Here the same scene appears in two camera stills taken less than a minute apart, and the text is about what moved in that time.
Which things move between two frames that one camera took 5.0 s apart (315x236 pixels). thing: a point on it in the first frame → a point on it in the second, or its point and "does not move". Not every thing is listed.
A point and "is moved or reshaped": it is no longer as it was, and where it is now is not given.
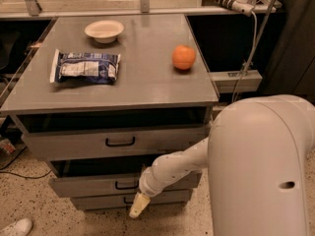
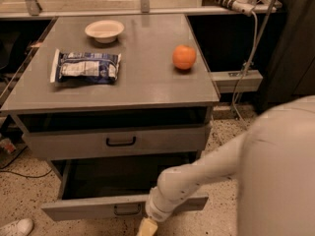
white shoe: (22, 227) does not move
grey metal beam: (226, 81) does not move
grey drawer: (110, 175) is moved or reshaped
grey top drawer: (137, 143) does not move
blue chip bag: (83, 67) does not move
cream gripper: (148, 186) → (157, 212)
